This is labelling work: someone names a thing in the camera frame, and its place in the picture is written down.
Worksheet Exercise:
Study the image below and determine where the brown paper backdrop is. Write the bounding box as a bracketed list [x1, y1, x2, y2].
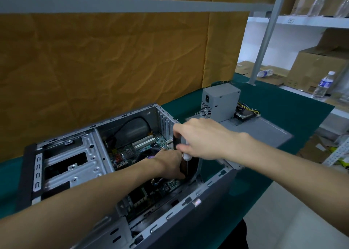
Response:
[0, 0, 273, 162]

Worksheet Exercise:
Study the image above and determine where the person's left forearm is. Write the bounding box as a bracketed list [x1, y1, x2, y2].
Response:
[0, 157, 164, 249]

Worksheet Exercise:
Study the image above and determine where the black hard drive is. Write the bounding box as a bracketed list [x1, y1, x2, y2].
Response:
[234, 107, 260, 120]

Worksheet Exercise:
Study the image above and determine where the printed brown cardboard box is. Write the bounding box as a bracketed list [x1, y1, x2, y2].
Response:
[290, 0, 349, 18]

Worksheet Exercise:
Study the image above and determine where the small brown cardboard piece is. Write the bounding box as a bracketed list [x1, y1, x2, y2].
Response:
[297, 134, 331, 164]

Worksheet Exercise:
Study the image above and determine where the green table mat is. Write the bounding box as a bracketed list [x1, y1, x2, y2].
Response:
[0, 73, 335, 220]

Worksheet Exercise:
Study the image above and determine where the person's left hand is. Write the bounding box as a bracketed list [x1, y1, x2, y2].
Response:
[151, 149, 188, 180]

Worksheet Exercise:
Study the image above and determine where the grey horizontal frame bar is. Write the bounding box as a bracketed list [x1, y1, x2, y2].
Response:
[0, 0, 275, 14]

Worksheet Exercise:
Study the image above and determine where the large brown cardboard box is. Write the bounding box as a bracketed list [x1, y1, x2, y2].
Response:
[286, 45, 349, 94]

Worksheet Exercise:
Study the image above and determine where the black case fan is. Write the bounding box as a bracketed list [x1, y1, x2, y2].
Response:
[173, 136, 204, 184]

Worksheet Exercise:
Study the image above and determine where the yellow black cable bundle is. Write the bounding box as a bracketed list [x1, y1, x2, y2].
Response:
[237, 101, 261, 116]

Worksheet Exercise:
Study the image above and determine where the grey open computer case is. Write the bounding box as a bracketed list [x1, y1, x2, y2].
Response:
[16, 103, 246, 249]

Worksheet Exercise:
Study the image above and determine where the white perforated angle bar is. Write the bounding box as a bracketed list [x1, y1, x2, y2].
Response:
[322, 139, 349, 166]

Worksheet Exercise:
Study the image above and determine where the grey slanted frame post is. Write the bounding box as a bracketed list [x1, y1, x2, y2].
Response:
[248, 0, 291, 86]

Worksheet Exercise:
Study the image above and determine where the person's right hand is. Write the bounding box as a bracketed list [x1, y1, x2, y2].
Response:
[173, 118, 240, 162]

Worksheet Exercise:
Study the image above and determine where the green computer motherboard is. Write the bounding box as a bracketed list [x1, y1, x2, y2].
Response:
[104, 133, 189, 204]

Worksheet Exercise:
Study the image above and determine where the person's right forearm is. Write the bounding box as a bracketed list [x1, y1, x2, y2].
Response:
[228, 131, 349, 203]

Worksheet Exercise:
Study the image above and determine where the grey power supply unit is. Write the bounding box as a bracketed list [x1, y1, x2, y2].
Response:
[201, 83, 242, 122]

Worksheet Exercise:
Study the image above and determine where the flat brown cardboard sheet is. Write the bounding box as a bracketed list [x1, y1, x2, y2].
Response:
[235, 60, 290, 86]

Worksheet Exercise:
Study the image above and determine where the white shelf unit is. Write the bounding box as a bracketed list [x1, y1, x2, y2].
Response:
[234, 11, 349, 151]

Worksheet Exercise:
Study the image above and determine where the person's black clothing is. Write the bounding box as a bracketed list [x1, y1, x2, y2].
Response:
[238, 218, 249, 249]

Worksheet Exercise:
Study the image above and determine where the grey case side panel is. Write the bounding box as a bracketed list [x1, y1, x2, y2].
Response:
[185, 112, 294, 149]

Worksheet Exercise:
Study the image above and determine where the black cable in case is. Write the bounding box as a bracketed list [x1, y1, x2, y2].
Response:
[113, 117, 152, 149]

